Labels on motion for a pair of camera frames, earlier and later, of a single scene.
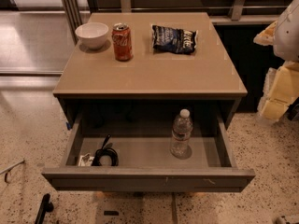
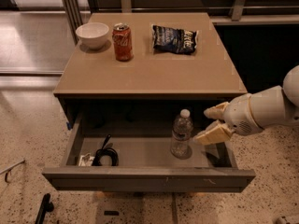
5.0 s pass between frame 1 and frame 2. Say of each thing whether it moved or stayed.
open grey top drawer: stayed
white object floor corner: stayed
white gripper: moved
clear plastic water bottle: stayed
